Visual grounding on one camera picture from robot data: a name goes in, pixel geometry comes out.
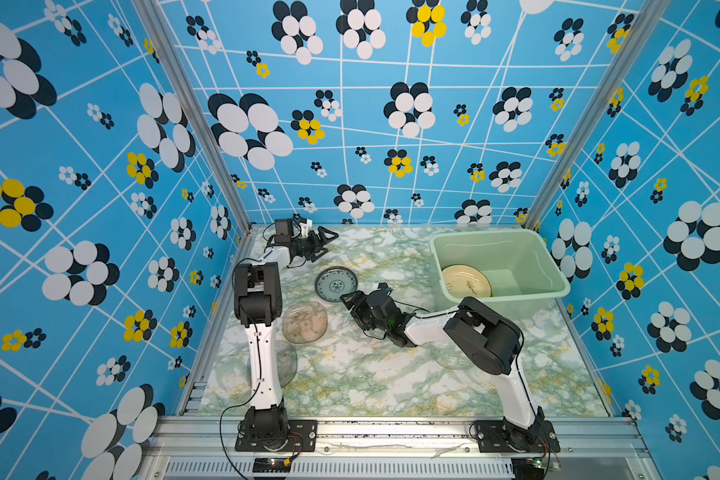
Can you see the left controller board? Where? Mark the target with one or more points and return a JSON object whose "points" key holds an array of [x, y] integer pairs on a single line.
{"points": [[279, 466]]}

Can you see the controller board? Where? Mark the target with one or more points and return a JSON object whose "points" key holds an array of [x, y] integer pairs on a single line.
{"points": [[528, 469], [279, 466]]}

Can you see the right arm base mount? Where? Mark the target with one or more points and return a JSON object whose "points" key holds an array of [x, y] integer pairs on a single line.
{"points": [[501, 436]]}

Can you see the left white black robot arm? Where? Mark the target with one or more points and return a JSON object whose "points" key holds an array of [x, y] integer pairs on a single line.
{"points": [[258, 303]]}

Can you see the light green plastic bin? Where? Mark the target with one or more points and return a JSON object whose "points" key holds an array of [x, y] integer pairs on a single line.
{"points": [[524, 277]]}

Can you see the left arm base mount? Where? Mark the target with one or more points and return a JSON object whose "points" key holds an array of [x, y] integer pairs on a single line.
{"points": [[299, 435]]}

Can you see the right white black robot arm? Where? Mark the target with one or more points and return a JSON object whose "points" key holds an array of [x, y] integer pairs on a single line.
{"points": [[490, 341]]}

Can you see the right controller board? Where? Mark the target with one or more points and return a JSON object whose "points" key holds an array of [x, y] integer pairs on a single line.
{"points": [[528, 469]]}

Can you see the greenish glass plate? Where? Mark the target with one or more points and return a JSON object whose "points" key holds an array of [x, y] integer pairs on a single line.
{"points": [[287, 364]]}

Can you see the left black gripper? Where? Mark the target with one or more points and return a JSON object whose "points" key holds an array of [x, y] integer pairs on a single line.
{"points": [[315, 248]]}

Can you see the beige bamboo print plate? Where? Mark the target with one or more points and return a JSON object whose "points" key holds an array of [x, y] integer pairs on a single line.
{"points": [[463, 280]]}

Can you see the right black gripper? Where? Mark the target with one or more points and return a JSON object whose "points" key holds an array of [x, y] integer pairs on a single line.
{"points": [[359, 296]]}

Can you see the blue patterned small plate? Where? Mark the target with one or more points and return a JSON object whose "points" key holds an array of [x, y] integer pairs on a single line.
{"points": [[334, 282]]}

